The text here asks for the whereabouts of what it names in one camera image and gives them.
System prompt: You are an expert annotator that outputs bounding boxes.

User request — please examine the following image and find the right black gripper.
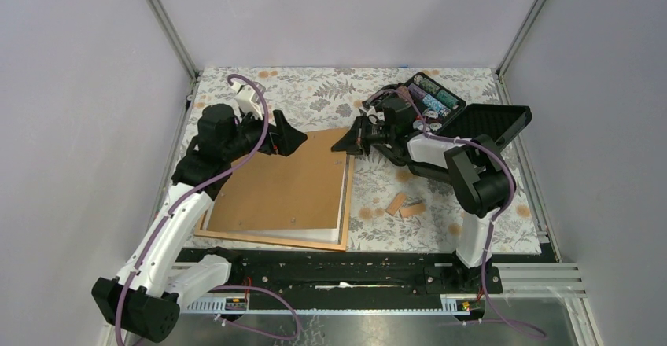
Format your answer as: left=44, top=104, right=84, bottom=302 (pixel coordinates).
left=331, top=113, right=395, bottom=157

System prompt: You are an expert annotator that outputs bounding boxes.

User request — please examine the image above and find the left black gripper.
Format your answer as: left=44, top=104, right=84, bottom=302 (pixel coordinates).
left=223, top=105, right=308, bottom=162

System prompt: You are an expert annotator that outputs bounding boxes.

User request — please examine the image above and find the brown cardboard backing board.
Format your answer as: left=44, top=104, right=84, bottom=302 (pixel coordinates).
left=207, top=128, right=347, bottom=232

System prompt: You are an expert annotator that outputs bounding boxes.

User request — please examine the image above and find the wooden picture frame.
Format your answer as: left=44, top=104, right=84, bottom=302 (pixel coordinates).
left=193, top=156, right=355, bottom=252

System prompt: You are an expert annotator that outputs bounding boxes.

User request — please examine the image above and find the printed photo of plant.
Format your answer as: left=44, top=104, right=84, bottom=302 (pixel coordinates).
left=296, top=179, right=349, bottom=244

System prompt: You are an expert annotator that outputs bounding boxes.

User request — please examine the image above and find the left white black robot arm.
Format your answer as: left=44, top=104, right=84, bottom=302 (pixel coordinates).
left=91, top=105, right=308, bottom=345

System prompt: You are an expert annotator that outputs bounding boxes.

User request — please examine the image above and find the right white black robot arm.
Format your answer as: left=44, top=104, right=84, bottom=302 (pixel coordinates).
left=331, top=93, right=532, bottom=293

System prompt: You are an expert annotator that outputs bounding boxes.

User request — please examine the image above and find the small wooden block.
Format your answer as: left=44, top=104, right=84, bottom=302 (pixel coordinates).
left=385, top=193, right=407, bottom=216
left=399, top=203, right=426, bottom=218

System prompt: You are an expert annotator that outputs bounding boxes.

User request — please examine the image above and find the black poker chip case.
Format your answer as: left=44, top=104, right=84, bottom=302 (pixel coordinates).
left=364, top=72, right=533, bottom=178

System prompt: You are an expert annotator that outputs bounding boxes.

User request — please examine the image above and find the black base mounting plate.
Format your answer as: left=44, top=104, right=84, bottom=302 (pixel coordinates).
left=143, top=245, right=556, bottom=311

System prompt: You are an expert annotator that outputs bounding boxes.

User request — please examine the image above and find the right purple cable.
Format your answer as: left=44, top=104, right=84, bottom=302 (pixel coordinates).
left=364, top=86, right=548, bottom=340

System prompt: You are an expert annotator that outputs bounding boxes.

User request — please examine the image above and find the purple cable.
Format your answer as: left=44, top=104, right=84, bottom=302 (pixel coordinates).
left=113, top=73, right=304, bottom=346
left=364, top=86, right=548, bottom=340

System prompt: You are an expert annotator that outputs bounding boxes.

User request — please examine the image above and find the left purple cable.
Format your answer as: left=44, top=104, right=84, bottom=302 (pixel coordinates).
left=113, top=73, right=304, bottom=346

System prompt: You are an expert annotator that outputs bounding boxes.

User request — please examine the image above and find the aluminium rail frame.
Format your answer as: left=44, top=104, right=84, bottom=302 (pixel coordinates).
left=104, top=263, right=600, bottom=346

